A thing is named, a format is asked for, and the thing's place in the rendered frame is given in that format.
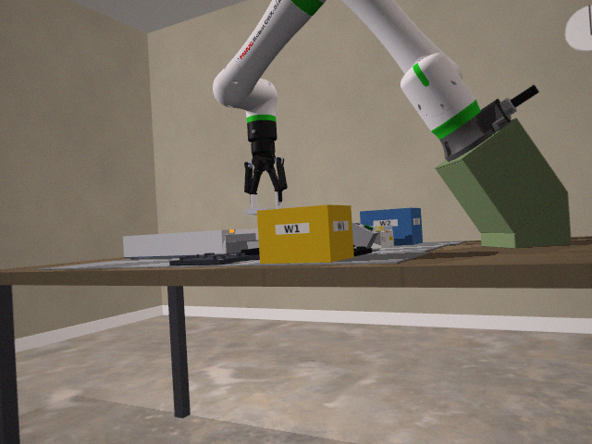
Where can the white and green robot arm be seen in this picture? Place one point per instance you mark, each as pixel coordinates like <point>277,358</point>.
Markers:
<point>431,81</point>

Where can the grey bench mat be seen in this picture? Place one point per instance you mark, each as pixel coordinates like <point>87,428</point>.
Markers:
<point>389,255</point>

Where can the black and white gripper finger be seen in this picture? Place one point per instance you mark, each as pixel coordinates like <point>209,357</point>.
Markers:
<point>252,178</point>
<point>278,180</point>

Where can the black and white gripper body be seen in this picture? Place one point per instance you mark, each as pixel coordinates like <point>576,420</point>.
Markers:
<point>263,150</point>

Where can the blue open-top bin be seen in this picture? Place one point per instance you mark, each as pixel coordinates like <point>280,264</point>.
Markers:
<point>406,222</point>

